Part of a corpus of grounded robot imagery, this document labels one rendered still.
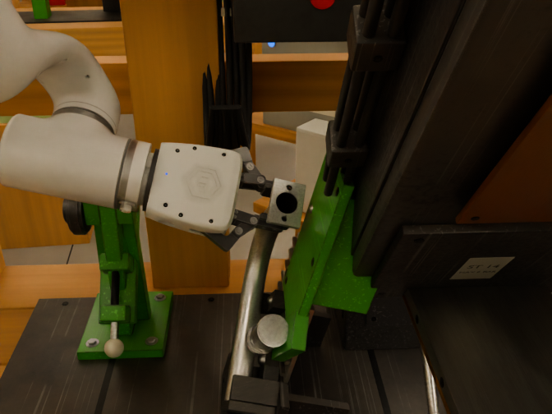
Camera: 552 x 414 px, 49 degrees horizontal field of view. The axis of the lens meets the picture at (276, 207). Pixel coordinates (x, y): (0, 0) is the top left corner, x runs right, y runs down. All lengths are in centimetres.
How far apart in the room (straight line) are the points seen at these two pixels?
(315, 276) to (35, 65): 35
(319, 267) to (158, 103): 43
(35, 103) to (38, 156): 42
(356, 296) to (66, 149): 36
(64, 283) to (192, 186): 55
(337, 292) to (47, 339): 52
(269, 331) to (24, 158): 33
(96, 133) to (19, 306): 53
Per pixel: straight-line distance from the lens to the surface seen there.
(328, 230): 63
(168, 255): 109
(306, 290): 67
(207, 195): 69
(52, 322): 108
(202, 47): 94
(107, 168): 69
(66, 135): 70
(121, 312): 91
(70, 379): 96
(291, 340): 69
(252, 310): 81
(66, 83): 74
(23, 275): 125
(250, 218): 71
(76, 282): 119
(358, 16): 43
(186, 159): 71
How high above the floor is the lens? 154
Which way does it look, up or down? 28 degrees down
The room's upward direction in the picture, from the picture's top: straight up
